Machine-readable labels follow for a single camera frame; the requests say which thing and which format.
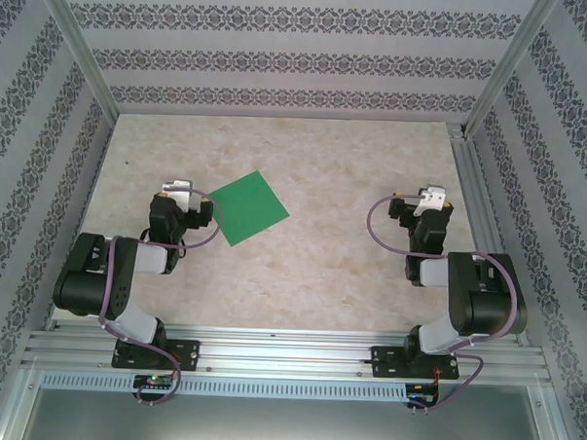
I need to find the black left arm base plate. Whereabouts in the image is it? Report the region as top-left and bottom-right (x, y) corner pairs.
(111, 336), (202, 373)

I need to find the small circuit board green light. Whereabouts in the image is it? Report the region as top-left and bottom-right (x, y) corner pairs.
(133, 374), (176, 390)

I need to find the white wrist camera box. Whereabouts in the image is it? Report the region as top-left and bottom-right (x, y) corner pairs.
(160, 177), (199, 212)
(415, 184), (447, 213)

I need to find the grey sheet metal panel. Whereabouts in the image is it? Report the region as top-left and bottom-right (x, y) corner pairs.
(0, 362), (574, 440)

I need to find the aluminium side rail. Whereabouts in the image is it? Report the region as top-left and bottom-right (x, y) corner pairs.
(436, 122), (540, 348)

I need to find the green paper sheet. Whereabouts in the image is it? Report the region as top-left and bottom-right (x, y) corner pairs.
(203, 167), (293, 251)

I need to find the aluminium frame post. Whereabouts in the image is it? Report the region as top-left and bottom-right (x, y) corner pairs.
(24, 0), (127, 121)
(464, 0), (562, 141)

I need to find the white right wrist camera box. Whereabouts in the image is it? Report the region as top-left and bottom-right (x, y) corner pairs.
(415, 184), (447, 213)

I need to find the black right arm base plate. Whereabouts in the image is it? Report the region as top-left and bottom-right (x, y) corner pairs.
(368, 345), (462, 384)

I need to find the slotted grey cable duct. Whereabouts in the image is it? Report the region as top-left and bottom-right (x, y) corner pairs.
(40, 368), (436, 407)

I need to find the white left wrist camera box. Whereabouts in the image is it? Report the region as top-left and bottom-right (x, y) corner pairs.
(160, 177), (199, 212)

